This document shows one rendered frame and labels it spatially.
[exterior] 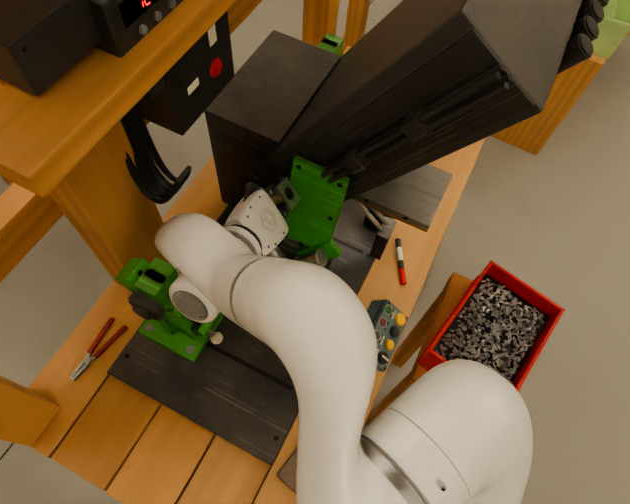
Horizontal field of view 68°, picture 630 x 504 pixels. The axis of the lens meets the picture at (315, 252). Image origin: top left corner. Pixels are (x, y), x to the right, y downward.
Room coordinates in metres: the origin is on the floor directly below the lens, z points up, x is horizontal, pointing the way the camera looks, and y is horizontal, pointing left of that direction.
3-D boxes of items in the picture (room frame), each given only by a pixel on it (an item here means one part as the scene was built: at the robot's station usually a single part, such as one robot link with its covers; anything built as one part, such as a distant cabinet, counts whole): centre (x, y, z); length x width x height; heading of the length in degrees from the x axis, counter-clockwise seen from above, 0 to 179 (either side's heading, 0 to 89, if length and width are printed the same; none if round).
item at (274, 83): (0.80, 0.13, 1.07); 0.30 x 0.18 x 0.34; 160
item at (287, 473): (0.07, -0.04, 0.91); 0.10 x 0.08 x 0.03; 147
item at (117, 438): (0.65, 0.04, 0.44); 1.49 x 0.70 x 0.88; 160
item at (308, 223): (0.56, 0.01, 1.17); 0.13 x 0.12 x 0.20; 160
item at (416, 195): (0.69, -0.08, 1.11); 0.39 x 0.16 x 0.03; 70
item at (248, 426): (0.65, 0.04, 0.89); 1.10 x 0.42 x 0.02; 160
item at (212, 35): (0.62, 0.27, 1.42); 0.17 x 0.12 x 0.15; 160
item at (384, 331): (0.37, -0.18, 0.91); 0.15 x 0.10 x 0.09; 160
